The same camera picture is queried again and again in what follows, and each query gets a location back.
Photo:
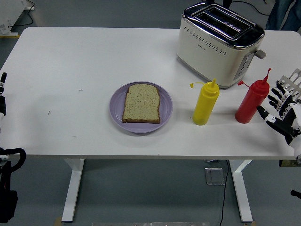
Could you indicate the white equipment housing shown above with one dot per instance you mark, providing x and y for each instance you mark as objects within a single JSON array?
[{"x": 11, "y": 14}]

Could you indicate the yellow squeeze bottle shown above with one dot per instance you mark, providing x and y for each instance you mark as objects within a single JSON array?
[{"x": 205, "y": 103}]

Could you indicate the metal floor socket plate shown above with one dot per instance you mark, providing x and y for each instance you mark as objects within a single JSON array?
[{"x": 214, "y": 176}]

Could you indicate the cream two-slot toaster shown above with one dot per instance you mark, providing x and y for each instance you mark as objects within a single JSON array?
[{"x": 211, "y": 58}]

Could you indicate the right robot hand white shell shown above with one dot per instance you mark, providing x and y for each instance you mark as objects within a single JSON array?
[{"x": 292, "y": 122}]

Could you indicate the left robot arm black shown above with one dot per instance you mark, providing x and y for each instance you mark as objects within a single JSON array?
[{"x": 7, "y": 188}]

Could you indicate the table height control panel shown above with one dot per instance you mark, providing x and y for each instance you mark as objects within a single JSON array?
[{"x": 290, "y": 163}]

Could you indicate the purple round plate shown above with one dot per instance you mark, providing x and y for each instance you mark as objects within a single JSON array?
[{"x": 164, "y": 94}]

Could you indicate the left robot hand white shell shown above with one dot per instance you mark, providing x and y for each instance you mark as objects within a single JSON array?
[{"x": 2, "y": 103}]

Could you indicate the red squeeze bottle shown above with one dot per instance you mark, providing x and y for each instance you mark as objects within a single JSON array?
[{"x": 252, "y": 103}]

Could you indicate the white table leg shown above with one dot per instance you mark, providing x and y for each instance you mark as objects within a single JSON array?
[
  {"x": 73, "y": 188},
  {"x": 242, "y": 188}
]

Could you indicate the slice of bread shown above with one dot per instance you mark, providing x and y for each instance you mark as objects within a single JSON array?
[{"x": 142, "y": 103}]

